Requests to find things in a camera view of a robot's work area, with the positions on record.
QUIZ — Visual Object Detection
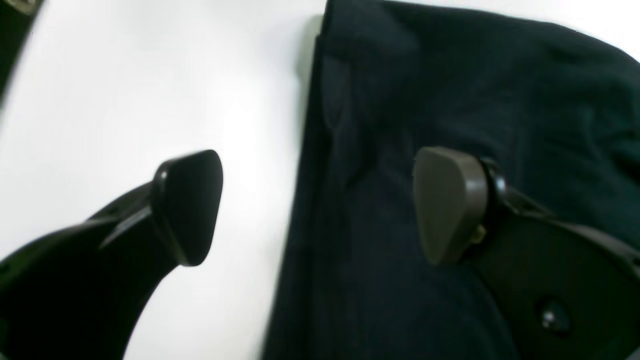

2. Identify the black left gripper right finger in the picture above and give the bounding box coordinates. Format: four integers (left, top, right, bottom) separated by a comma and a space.
413, 146, 640, 360

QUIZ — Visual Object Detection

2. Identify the black T-shirt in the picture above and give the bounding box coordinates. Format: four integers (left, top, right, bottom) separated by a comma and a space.
260, 0, 640, 360

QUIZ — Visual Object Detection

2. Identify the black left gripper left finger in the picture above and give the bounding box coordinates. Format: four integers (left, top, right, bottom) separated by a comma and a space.
0, 150, 224, 360

